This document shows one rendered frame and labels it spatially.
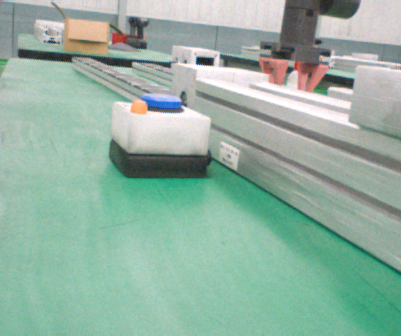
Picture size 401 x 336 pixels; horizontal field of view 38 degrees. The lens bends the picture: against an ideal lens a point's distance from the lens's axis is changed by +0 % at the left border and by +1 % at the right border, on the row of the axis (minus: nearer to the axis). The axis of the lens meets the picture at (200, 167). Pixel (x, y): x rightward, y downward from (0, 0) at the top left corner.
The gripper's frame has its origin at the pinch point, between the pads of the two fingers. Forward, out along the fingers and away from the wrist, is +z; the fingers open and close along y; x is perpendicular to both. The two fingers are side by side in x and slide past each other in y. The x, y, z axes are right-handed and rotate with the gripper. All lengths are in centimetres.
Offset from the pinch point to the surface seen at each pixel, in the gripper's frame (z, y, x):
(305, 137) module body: -1.2, -22.9, -44.0
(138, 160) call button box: 3.6, -34.1, -34.3
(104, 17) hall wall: -32, 177, 1065
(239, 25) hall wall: -52, 455, 1044
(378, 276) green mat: 5, -24, -57
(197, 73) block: -4.0, -23.3, -18.2
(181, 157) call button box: 3.1, -29.9, -34.1
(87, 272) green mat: 5, -42, -55
